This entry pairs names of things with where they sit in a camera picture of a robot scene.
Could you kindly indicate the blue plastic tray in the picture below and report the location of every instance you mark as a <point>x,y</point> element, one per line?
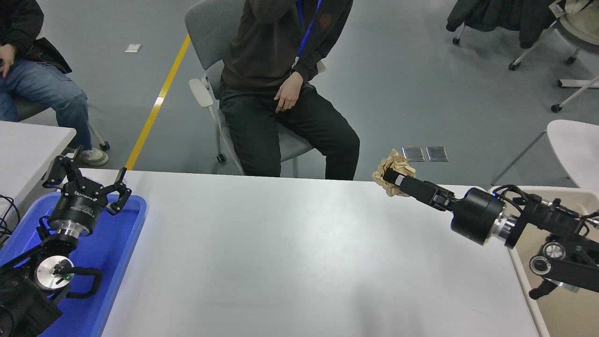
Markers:
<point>117,243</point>

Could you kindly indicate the person's hand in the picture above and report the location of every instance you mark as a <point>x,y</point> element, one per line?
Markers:
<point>5,58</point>

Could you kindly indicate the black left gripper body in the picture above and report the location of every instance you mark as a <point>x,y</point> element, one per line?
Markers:
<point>77,206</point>

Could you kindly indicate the tan paper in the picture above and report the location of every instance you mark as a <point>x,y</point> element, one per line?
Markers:
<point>395,164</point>

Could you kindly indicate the large pale plastic bin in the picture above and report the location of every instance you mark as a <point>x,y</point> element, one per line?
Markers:
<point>561,309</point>

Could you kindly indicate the yellow floor tape line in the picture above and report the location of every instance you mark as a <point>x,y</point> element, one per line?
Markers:
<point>154,112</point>

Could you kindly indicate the person's left hand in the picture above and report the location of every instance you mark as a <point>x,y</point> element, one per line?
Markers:
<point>289,91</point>

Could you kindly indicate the dark jacket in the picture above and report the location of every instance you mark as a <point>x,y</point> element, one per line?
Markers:
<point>505,16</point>

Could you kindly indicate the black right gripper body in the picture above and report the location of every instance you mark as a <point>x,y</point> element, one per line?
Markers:
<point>475,215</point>

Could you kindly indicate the silver floor outlet plate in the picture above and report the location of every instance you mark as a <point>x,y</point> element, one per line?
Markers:
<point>437,154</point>
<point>415,153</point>

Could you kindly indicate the person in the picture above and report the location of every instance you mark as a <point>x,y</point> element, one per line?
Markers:
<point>266,47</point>
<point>37,89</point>

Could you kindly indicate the white paper scrap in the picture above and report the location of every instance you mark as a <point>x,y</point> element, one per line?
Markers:
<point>133,48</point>

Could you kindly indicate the white office chair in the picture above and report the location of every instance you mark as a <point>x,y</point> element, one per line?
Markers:
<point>459,33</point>
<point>580,32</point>
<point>578,83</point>

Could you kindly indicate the white side table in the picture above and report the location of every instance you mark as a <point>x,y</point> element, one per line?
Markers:
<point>23,154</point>

